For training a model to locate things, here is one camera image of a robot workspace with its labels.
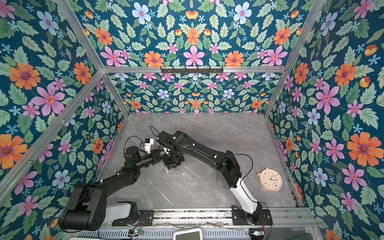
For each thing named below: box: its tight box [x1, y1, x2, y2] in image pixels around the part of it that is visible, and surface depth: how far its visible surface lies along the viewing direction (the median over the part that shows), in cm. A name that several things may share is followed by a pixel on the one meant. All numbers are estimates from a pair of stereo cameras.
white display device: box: [173, 228, 203, 240], surface depth 67 cm
